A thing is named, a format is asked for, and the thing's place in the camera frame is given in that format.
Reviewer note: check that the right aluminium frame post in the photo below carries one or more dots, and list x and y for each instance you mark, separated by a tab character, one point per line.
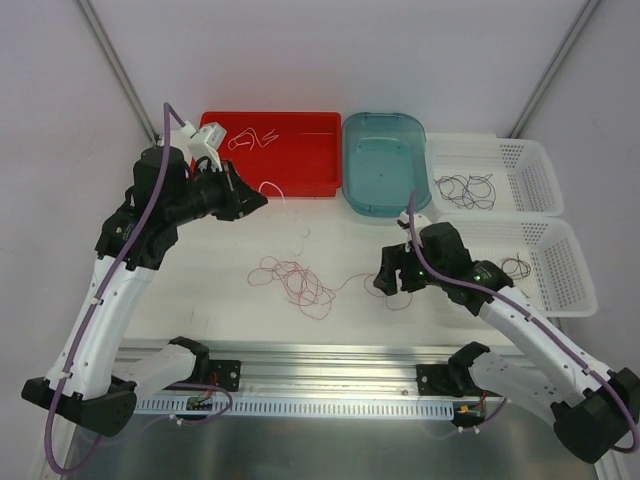
562	53

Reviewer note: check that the red plastic bin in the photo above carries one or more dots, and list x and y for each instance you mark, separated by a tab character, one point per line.
297	154

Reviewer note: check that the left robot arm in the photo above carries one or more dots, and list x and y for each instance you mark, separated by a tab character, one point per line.
84	386

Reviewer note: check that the lower white perforated basket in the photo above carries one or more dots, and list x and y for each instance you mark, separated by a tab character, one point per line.
540	254

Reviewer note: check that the white slotted cable duct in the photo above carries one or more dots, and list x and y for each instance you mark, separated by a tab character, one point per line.
403	408

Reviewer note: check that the upper white perforated basket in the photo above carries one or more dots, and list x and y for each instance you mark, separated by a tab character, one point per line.
491	176

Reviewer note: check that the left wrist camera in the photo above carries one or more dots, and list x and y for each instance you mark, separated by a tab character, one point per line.
205	142

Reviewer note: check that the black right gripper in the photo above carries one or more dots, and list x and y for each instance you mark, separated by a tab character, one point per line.
400	270

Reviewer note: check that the aluminium frame post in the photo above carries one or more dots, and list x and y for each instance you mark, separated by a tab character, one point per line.
98	32
562	53

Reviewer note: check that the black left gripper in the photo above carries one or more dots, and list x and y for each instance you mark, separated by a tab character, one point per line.
231	190

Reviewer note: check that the left aluminium frame post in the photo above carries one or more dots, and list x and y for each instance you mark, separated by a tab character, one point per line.
98	32

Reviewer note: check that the teal translucent plastic bin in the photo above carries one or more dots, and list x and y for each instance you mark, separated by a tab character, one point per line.
383	163

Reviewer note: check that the white perforated basket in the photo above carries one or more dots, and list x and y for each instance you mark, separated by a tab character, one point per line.
491	176
540	254

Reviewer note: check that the aluminium mounting rail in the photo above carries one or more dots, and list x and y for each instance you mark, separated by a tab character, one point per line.
329	371

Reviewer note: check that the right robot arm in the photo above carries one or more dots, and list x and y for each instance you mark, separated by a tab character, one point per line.
591	408

